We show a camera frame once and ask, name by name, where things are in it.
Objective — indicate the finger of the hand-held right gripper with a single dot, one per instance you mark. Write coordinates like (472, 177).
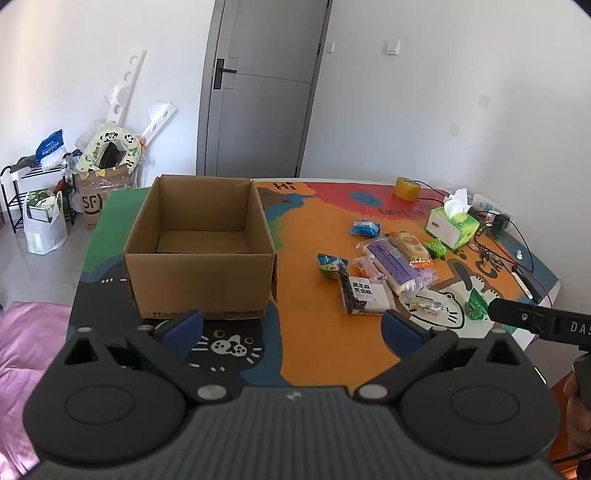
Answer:
(517, 316)

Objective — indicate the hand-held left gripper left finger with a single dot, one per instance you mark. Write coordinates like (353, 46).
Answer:
(184, 330)

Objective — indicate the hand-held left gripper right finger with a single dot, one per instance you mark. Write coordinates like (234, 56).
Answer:
(399, 330)

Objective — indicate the brown cardboard box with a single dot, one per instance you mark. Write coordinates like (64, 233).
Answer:
(198, 281)

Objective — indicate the purple white cracker packet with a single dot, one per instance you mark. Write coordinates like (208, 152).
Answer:
(395, 267)

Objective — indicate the clear orange snack packet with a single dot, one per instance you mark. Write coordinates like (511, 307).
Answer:
(364, 267)

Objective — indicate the yellow cracker packet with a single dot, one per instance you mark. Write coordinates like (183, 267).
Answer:
(408, 244)

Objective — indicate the green cartoon snack packet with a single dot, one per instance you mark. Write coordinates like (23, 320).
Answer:
(330, 265)

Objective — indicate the blue white snack packet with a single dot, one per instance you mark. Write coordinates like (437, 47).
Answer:
(366, 227)

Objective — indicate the person's right hand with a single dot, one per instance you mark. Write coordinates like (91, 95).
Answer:
(569, 392)

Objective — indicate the black white pen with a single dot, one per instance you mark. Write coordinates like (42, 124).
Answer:
(526, 281)

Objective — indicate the clear candy packet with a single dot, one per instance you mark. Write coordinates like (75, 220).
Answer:
(427, 305)

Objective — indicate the small green snack packet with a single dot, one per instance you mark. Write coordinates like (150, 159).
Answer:
(436, 248)
(475, 305)

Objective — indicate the black white snack packet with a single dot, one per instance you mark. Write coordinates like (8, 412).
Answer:
(367, 295)

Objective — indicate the small orange snack packet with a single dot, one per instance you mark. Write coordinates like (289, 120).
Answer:
(422, 264)

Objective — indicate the black power adapter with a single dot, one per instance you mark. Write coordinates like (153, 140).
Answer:
(499, 222)

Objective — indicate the green white tissue box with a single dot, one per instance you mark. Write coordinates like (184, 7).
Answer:
(450, 228)

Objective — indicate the white power strip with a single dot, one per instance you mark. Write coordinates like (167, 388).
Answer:
(482, 201)

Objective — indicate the yellow tape roll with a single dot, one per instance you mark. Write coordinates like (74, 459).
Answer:
(406, 190)

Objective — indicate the taped brown shipping box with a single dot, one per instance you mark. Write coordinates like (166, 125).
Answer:
(92, 203)

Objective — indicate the pink blanket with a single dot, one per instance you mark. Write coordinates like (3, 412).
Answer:
(23, 360)

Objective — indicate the white plastic bag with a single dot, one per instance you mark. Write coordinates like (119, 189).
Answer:
(44, 235)

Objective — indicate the panda print toilet seat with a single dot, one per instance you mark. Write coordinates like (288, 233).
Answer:
(92, 152)

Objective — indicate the short white holed board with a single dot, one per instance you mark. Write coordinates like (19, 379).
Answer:
(157, 120)

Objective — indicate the black shoe rack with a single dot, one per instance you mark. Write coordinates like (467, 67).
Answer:
(14, 198)

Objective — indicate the blue white bag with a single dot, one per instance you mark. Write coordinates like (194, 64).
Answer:
(50, 147)

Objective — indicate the grey door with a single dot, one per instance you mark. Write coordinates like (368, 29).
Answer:
(263, 115)

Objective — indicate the long white holed board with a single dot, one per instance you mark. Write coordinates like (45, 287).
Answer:
(122, 92)

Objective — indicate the white light switch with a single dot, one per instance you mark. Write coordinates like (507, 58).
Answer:
(392, 47)

